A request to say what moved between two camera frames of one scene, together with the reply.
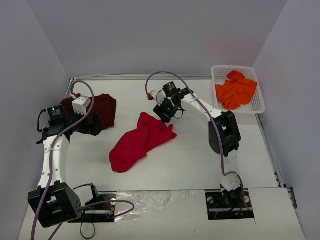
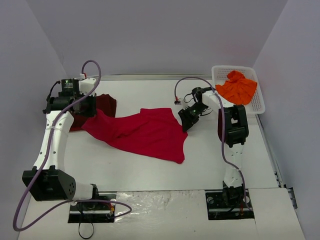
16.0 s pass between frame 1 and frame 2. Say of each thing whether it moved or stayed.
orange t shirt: stayed
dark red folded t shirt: stayed
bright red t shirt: moved
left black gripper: moved
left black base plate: stayed
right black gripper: moved
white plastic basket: stayed
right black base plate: stayed
